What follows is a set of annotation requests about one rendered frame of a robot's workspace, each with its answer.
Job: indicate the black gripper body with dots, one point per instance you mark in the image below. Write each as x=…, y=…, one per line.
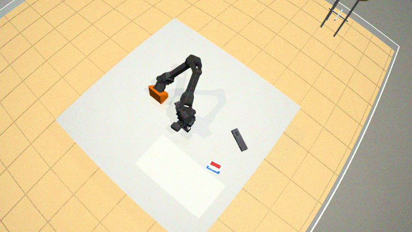
x=177, y=126

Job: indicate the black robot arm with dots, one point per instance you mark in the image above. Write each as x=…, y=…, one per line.
x=187, y=96

